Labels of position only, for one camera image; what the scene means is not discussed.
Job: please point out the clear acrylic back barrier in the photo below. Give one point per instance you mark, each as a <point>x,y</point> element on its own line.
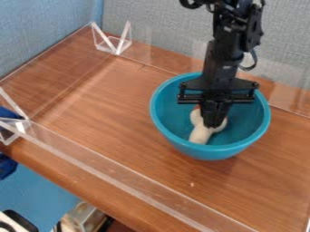
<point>285,97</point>

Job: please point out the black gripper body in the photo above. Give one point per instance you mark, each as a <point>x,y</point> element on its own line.
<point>217,84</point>

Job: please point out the clear acrylic left bracket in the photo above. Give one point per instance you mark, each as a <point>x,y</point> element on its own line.
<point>14,120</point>

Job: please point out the clear acrylic corner bracket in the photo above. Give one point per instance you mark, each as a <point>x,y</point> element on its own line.
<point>110,43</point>

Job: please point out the clear container under table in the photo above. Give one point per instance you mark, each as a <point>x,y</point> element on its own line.
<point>84,218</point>

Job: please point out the white brown toy mushroom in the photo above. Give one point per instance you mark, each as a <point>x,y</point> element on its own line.
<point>201,133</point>

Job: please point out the clear acrylic front barrier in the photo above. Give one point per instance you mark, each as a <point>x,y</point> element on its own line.
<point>144,188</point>

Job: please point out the clear acrylic barrier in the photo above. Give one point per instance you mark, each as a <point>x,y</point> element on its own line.
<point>285,97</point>
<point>144,188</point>

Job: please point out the blue plastic bowl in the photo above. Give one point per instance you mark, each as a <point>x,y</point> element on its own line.
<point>248,122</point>

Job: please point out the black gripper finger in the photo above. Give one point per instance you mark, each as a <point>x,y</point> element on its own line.
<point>223,108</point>
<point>208,114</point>

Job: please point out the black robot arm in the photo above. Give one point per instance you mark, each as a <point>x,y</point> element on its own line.
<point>237,33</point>

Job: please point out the black white object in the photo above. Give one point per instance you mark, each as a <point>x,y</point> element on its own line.
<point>13,222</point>

